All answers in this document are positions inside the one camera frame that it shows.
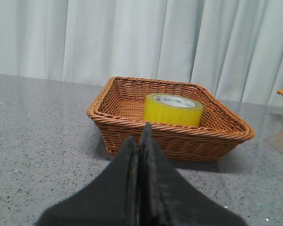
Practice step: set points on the brown wicker basket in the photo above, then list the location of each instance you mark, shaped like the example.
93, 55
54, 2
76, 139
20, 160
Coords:
117, 112

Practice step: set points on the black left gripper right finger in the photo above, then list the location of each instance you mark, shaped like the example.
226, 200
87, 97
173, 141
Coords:
167, 199

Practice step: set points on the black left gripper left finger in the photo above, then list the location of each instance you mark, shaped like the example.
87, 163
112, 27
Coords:
109, 200

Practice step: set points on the yellow packing tape roll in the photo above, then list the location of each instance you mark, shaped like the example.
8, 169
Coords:
172, 109

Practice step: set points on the grey curtain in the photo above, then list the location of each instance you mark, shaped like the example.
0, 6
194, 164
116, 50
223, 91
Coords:
233, 48

